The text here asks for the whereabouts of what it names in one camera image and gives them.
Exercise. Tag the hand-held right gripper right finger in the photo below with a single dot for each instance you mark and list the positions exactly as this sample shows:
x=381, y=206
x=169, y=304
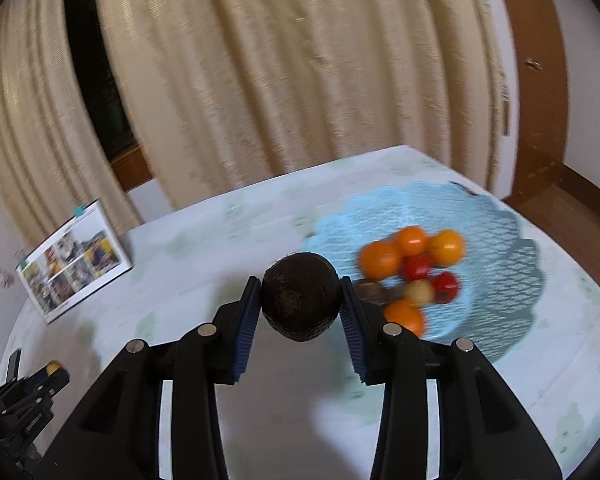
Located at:
x=355, y=335

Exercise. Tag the cream curtain tieback tassel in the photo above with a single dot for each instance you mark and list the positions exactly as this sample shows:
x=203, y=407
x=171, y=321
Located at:
x=505, y=105

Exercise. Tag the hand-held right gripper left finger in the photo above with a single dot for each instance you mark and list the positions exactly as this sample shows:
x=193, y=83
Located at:
x=247, y=330

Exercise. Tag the wide cream pleated curtain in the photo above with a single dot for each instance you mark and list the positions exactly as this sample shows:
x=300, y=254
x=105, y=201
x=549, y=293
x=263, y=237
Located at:
x=290, y=70

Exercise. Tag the pale yellow round fruit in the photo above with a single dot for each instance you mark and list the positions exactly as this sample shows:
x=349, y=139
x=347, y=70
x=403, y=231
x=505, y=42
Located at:
x=420, y=292

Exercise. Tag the small metal door latch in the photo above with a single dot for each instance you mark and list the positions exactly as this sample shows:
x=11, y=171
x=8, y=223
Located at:
x=532, y=64

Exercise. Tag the small deep orange mandarin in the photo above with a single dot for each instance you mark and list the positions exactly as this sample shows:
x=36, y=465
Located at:
x=380, y=260

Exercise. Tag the brown wooden door frame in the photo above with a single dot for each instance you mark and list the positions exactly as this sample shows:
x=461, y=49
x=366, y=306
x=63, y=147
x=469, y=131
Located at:
x=535, y=110

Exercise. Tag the red tomato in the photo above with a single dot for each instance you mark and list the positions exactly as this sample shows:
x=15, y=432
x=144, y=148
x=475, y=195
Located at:
x=416, y=267
x=446, y=287

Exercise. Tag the narrow cream pleated curtain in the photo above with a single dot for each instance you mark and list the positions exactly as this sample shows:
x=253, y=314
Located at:
x=35, y=135

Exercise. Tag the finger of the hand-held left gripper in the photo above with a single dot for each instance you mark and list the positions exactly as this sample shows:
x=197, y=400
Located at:
x=50, y=380
x=14, y=366

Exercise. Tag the dark brown avocado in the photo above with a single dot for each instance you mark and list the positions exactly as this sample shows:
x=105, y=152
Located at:
x=300, y=297
x=372, y=292

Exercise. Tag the photo printed white box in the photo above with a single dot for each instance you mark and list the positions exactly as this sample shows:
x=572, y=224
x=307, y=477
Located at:
x=75, y=260

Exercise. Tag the large yellow-orange orange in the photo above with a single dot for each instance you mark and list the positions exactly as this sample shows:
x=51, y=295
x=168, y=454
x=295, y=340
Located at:
x=446, y=247

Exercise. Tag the brown wooden window sill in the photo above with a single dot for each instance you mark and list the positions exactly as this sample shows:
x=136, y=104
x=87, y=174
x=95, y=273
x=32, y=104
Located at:
x=132, y=167

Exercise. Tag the dark window pane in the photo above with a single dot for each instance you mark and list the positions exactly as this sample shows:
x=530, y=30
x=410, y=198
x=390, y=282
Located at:
x=95, y=70

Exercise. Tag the light blue lattice plastic basket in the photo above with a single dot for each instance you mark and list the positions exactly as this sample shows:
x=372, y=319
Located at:
x=495, y=250

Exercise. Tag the round orange mandarin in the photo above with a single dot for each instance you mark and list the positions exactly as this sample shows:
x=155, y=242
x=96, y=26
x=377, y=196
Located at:
x=405, y=317
x=411, y=240

